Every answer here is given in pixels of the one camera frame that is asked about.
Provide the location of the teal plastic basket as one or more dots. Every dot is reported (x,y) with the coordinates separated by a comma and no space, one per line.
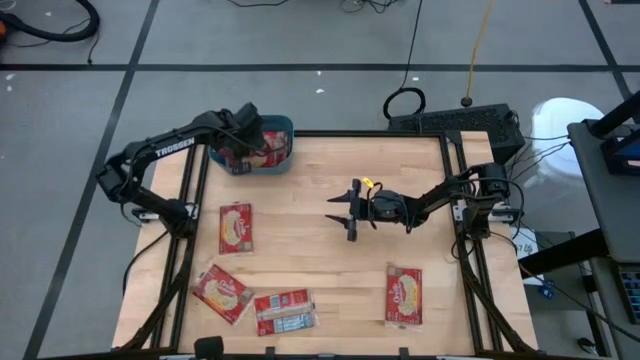
(265,171)

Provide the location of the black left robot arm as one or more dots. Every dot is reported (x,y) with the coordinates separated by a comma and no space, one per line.
(170,147)

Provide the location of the small black device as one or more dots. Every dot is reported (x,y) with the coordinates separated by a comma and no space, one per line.
(585,344)

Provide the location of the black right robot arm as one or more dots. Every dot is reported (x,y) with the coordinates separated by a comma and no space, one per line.
(440,197)

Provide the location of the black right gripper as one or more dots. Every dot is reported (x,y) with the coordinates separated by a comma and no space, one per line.
(375,207)

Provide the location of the black cart support beam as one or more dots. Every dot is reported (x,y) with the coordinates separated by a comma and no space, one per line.
(560,252)

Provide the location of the black pole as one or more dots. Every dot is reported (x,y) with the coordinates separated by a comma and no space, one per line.
(617,112)

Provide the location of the black aluminium table frame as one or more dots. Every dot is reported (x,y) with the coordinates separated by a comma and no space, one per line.
(360,133)

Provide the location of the grey equipment cart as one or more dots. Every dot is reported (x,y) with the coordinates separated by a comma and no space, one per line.
(610,210)

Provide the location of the black computer case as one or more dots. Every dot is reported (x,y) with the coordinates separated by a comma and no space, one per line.
(450,122)

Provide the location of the yellow tag on gripper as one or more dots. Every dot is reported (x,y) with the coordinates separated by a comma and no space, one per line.
(367,181)

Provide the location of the white round stool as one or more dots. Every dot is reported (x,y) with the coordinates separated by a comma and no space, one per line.
(555,125)

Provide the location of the white paper sheet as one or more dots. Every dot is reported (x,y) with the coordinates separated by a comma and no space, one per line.
(525,245)

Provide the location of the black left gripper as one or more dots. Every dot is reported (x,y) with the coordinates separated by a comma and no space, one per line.
(245,130)

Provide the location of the small blue tag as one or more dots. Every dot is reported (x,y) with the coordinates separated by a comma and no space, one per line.
(548,291)

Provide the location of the black table clamp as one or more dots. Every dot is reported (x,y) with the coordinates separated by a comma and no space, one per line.
(404,352)
(270,352)

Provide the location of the dark blue device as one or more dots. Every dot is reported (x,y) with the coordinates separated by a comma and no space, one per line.
(622,155)

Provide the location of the dark keyboard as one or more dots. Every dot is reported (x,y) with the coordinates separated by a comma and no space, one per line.
(631,295)

